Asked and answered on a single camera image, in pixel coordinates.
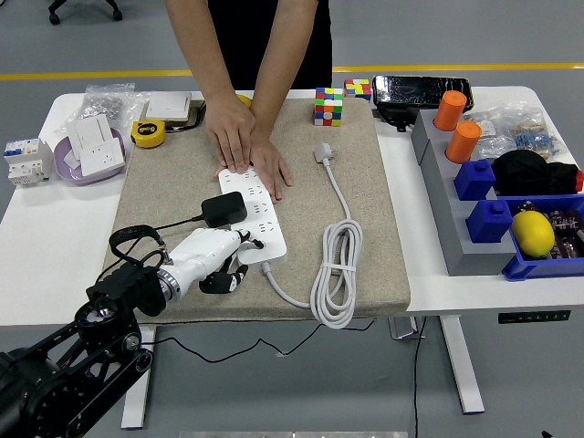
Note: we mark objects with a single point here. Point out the person's left hand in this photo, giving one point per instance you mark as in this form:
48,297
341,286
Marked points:
271,164

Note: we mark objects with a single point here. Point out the person's right hand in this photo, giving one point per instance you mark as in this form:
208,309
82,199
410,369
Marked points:
233,132

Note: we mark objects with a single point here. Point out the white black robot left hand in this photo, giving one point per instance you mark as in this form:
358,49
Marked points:
201,251

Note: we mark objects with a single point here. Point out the black plug adapter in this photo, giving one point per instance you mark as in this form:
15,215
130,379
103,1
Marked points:
224,209

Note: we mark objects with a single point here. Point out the white power strip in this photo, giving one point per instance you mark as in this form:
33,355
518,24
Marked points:
269,219

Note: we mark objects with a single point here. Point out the person's left forearm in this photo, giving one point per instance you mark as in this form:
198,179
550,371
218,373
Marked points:
282,50

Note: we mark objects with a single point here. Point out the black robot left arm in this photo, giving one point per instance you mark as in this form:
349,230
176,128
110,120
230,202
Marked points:
55,383

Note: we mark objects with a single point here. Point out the person's right forearm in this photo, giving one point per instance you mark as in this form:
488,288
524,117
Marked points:
203,50

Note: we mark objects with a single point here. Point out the grey-brown mat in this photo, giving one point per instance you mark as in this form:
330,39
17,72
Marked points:
296,137

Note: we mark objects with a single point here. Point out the dark shiny metal piece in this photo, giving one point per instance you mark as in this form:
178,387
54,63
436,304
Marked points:
178,124

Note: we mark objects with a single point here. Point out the large colourful puzzle cube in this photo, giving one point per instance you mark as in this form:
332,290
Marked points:
328,107

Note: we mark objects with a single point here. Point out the yellow tape measure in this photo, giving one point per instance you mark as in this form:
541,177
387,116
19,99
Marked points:
148,134

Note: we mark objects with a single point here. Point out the person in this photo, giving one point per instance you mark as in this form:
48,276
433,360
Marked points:
246,36

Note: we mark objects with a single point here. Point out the white table leg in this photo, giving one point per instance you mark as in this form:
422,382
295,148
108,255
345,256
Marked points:
137,406
463,365

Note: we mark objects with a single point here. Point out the small colourful puzzle cube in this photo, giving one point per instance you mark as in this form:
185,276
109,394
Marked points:
357,89

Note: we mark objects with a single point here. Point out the black table control panel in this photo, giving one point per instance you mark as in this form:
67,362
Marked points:
534,317

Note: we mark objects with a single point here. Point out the plastic bag of metal parts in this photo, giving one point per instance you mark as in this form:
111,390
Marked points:
107,107

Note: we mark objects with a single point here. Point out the white socket back panel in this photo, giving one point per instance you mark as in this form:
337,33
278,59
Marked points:
89,132

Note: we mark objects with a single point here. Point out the purple plate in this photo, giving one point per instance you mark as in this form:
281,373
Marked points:
68,171

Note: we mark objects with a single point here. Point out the blue plastic bin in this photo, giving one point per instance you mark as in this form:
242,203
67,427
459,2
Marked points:
524,269

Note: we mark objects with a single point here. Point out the black glossy phone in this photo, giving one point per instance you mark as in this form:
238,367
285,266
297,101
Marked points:
422,91

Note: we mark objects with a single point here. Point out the orange cylinder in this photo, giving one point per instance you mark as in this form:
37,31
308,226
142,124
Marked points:
463,141
449,109

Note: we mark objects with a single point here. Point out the black office chair base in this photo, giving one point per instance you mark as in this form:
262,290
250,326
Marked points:
86,7

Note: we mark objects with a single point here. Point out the white circuit breaker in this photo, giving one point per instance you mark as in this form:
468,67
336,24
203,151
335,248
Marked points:
25,162

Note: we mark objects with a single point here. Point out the yellow lemon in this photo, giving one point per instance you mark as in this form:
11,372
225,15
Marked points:
533,235

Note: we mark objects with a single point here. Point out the grey stepped block base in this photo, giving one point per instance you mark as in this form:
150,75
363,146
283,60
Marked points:
456,246

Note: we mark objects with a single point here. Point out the blue square block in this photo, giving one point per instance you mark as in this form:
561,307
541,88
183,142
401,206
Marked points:
474,180
488,221

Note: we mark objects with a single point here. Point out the clear bag of small parts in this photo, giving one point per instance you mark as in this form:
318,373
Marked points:
490,137

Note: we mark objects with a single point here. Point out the black cloth with red patch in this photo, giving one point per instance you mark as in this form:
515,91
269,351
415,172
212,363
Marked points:
524,171

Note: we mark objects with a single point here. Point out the plastic bag of clips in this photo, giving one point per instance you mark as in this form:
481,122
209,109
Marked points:
538,134

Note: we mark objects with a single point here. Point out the white flat switch plate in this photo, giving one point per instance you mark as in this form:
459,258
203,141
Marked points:
168,107

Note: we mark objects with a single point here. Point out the white wall socket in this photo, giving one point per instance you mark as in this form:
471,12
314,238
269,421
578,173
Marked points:
105,159

